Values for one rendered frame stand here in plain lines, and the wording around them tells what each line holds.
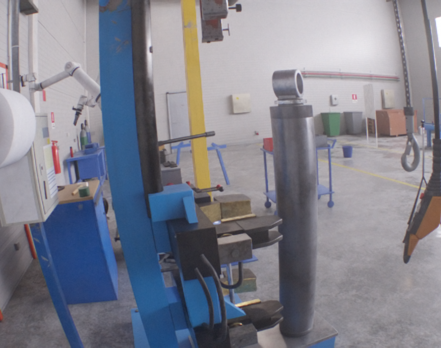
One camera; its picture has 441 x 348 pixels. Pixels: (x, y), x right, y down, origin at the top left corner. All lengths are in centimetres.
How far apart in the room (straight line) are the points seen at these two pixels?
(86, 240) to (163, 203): 154
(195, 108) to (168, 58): 849
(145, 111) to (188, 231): 48
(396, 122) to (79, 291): 1267
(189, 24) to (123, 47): 280
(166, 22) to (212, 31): 1106
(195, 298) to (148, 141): 64
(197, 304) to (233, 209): 65
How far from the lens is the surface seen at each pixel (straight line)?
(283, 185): 169
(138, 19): 141
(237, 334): 155
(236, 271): 211
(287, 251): 179
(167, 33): 1270
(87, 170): 844
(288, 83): 165
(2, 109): 100
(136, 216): 153
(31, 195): 126
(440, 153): 120
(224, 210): 185
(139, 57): 137
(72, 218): 277
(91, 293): 302
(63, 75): 371
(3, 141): 99
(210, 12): 141
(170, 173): 187
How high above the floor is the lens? 149
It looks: 11 degrees down
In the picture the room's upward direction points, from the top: 5 degrees counter-clockwise
